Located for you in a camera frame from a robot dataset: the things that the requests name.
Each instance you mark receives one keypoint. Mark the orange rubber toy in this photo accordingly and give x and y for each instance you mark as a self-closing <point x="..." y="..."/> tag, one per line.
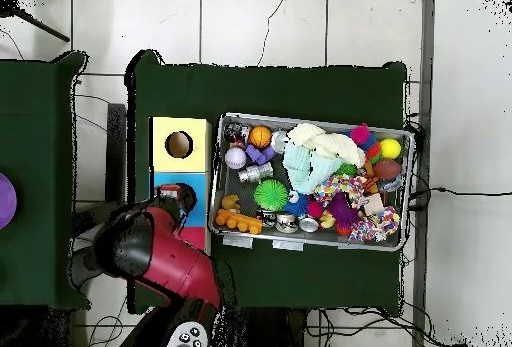
<point x="238" y="221"/>

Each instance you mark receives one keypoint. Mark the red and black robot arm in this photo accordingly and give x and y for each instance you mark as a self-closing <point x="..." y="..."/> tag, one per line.
<point x="172" y="259"/>

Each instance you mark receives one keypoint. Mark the wooden box with three holes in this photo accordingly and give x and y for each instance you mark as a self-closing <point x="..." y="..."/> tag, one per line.
<point x="160" y="143"/>

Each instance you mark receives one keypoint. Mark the clear mesh bin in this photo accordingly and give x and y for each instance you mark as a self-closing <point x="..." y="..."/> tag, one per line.
<point x="384" y="243"/>

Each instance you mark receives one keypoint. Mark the green spiky ball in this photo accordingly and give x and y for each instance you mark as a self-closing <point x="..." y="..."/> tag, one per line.
<point x="271" y="195"/>

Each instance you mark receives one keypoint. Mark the white ball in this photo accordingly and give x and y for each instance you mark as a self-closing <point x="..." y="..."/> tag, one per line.
<point x="235" y="158"/>

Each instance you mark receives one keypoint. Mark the small orange basketball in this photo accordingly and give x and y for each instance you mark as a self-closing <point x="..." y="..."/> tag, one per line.
<point x="261" y="136"/>

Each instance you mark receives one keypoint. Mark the silver can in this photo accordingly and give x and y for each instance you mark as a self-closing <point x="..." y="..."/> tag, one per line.
<point x="280" y="140"/>

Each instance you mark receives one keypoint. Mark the mint green cloth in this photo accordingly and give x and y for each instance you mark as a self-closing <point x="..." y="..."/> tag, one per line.
<point x="300" y="167"/>

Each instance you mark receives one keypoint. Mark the cream yellow cloth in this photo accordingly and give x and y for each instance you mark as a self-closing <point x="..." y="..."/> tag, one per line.
<point x="328" y="143"/>

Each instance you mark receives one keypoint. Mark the polka dot cloth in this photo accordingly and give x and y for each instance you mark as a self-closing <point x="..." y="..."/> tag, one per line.
<point x="342" y="189"/>

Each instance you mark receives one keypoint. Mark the pink spiky ball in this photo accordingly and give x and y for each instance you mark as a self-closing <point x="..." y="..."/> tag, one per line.
<point x="360" y="133"/>

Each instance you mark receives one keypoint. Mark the brown toy football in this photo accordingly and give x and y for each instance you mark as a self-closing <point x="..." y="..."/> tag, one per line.
<point x="387" y="168"/>

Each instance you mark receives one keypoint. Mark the green side table cloth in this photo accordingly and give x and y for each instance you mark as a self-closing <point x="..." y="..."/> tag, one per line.
<point x="48" y="107"/>

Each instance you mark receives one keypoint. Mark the purple disc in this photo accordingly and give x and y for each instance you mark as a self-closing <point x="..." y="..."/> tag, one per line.
<point x="6" y="200"/>

